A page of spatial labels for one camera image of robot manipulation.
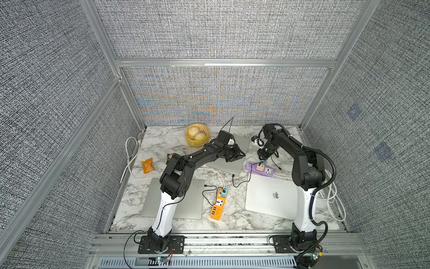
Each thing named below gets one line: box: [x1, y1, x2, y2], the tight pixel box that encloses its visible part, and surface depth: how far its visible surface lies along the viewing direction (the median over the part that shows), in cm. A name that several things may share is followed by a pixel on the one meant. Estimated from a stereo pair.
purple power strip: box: [245, 160, 275, 178], surface depth 97 cm
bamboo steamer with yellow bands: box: [184, 123, 210, 148], surface depth 112 cm
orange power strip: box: [209, 187, 227, 221], surface depth 83 cm
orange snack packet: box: [141, 157, 155, 174], surface depth 102 cm
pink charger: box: [255, 163, 265, 173], surface depth 93 cm
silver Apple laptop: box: [245, 173, 298, 221], surface depth 90 cm
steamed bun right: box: [194, 132, 206, 141], surface depth 108 cm
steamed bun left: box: [187, 126, 200, 137], surface depth 112 cm
